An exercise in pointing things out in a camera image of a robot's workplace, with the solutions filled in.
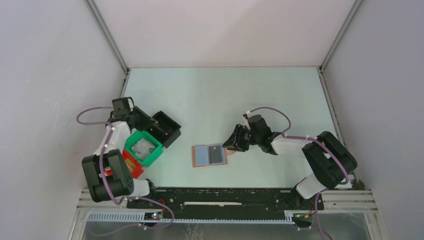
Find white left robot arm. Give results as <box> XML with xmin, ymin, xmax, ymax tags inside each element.
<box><xmin>76</xmin><ymin>97</ymin><xmax>158</xmax><ymax>208</ymax></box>

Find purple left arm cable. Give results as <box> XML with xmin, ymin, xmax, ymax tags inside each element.
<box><xmin>76</xmin><ymin>106</ymin><xmax>175</xmax><ymax>237</ymax></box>

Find black plastic bin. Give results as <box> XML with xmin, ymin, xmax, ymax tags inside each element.
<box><xmin>145</xmin><ymin>111</ymin><xmax>181</xmax><ymax>149</ymax></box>

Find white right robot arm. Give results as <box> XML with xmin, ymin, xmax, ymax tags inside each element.
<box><xmin>223</xmin><ymin>114</ymin><xmax>358</xmax><ymax>209</ymax></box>

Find green plastic bin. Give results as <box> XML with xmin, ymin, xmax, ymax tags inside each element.
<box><xmin>124</xmin><ymin>130</ymin><xmax>164</xmax><ymax>168</ymax></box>

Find tan leather card holder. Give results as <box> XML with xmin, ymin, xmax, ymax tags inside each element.
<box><xmin>191</xmin><ymin>144</ymin><xmax>236</xmax><ymax>168</ymax></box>

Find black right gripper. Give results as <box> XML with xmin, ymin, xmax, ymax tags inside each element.
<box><xmin>222</xmin><ymin>123</ymin><xmax>261</xmax><ymax>152</ymax></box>

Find red plastic bin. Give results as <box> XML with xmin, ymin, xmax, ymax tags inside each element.
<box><xmin>102</xmin><ymin>149</ymin><xmax>144</xmax><ymax>181</ymax></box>

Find grey cards in green bin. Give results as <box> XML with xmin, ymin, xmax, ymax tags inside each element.
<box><xmin>131</xmin><ymin>138</ymin><xmax>156</xmax><ymax>161</ymax></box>

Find orange cards in red bin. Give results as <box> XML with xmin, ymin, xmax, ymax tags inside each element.
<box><xmin>124</xmin><ymin>158</ymin><xmax>137</xmax><ymax>173</ymax></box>

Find black credit card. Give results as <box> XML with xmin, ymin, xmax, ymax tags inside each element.
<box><xmin>208</xmin><ymin>145</ymin><xmax>224</xmax><ymax>165</ymax></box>
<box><xmin>155</xmin><ymin>120</ymin><xmax>174</xmax><ymax>138</ymax></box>

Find aluminium frame rail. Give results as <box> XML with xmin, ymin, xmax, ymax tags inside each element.
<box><xmin>77</xmin><ymin>187</ymin><xmax>377</xmax><ymax>224</ymax></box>

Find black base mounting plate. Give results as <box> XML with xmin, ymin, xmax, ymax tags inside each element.
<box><xmin>126</xmin><ymin>187</ymin><xmax>324</xmax><ymax>221</ymax></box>

